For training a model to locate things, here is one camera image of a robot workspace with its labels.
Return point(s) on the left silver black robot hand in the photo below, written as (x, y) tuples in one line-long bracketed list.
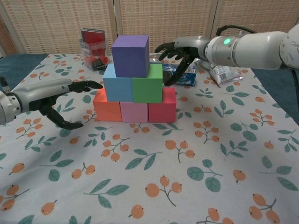
[(46, 93)]

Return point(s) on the purple foam cube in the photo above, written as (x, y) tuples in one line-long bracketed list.
[(130, 57)]

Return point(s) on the blue cookie box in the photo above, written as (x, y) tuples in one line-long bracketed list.
[(187, 78)]

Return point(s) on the light blue foam cube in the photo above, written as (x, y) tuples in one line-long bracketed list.
[(118, 88)]

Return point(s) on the pink foam cube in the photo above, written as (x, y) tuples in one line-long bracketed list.
[(134, 113)]

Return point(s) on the red foam cube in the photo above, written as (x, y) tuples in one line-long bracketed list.
[(161, 113)]

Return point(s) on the floral print tablecloth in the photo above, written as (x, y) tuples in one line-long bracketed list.
[(70, 151)]

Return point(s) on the clear box with red contents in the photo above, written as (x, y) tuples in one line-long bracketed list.
[(93, 46)]

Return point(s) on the bamboo folding screen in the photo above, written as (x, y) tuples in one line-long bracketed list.
[(58, 23)]

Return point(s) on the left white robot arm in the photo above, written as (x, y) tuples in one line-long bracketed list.
[(7, 109)]

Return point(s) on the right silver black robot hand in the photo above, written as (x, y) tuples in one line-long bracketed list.
[(187, 49)]

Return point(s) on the green foam cube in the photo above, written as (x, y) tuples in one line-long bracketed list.
[(148, 88)]

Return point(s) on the crumpled white green snack bag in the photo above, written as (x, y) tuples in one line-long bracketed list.
[(222, 74)]

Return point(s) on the orange foam cube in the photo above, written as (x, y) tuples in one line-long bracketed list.
[(107, 112)]

